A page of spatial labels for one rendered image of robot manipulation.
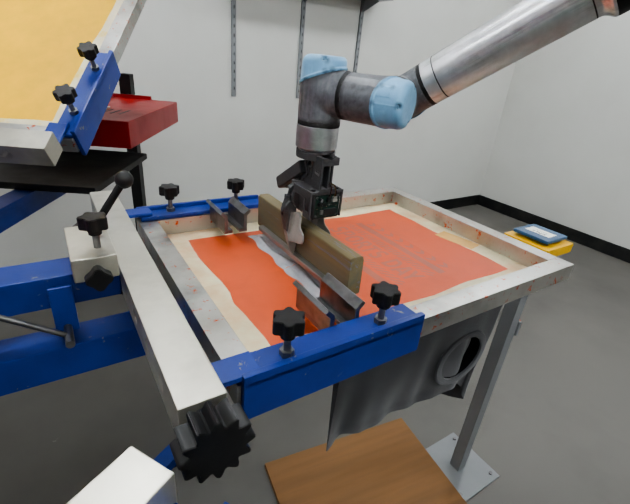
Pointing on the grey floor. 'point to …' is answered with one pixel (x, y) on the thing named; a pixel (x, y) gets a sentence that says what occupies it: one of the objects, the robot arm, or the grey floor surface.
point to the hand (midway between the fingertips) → (301, 243)
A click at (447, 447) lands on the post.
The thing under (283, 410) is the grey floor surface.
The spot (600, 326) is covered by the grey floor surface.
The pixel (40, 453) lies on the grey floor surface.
